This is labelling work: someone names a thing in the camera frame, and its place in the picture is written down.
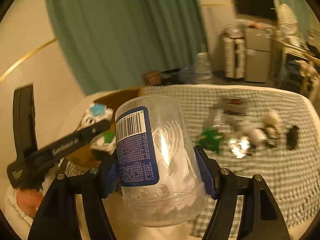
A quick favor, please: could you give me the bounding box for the clear plastic jar blue label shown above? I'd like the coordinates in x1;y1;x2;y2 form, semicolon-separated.
115;96;206;227

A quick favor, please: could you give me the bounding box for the clear zip pouch red label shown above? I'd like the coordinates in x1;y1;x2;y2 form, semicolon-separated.
215;96;248;115

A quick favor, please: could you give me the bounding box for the person's left hand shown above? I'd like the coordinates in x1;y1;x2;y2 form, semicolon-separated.
16;189;43;218

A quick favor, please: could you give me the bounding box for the brown cardboard box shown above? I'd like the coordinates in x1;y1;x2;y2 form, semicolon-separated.
60;87;146;170

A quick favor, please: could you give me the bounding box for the white plush toy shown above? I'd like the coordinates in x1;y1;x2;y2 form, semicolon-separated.
234;120;267;147

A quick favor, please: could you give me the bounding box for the checkered bed sheet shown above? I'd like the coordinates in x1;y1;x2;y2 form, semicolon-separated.
69;85;319;229

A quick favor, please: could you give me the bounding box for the green foil packet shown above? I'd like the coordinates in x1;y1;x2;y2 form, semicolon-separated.
197;127;224;155

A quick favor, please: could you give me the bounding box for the wooden chair with clothes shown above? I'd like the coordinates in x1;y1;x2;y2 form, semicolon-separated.
299;54;319;103

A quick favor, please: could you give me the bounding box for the brown patterned bag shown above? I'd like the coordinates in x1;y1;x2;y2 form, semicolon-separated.
142;70;162;86

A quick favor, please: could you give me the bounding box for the clear water bottle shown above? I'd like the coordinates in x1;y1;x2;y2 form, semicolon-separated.
194;52;212;80

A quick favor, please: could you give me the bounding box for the green curtain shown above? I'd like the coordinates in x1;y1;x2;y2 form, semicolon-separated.
46;0;207;95

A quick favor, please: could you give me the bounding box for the white dressing table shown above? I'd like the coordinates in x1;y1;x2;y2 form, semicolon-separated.
270;40;314;93

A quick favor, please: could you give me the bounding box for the white ribbed suitcase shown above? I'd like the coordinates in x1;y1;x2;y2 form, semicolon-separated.
222;37;246;79

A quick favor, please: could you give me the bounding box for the grey mini fridge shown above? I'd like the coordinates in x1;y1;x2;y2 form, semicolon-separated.
244;27;271;83

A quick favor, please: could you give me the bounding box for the white round mirror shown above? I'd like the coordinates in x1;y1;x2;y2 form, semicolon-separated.
278;3;298;35

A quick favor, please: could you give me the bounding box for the black wall television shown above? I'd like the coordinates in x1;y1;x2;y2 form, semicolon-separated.
234;0;277;21

